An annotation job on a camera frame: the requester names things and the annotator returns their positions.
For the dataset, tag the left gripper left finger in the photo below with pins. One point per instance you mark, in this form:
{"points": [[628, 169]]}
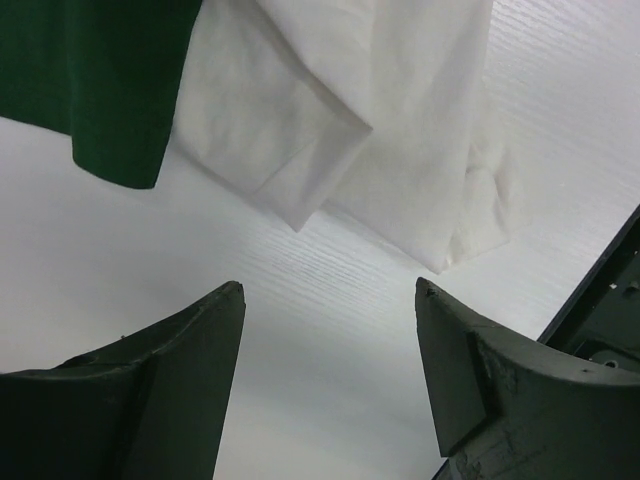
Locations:
{"points": [[151, 405]]}

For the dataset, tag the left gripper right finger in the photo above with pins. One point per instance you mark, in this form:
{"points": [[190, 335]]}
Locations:
{"points": [[507, 407]]}

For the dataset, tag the white and green t shirt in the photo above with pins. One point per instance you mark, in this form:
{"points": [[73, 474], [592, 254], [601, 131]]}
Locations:
{"points": [[377, 108]]}

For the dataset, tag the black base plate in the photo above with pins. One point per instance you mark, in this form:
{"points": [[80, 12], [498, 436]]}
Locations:
{"points": [[599, 322]]}

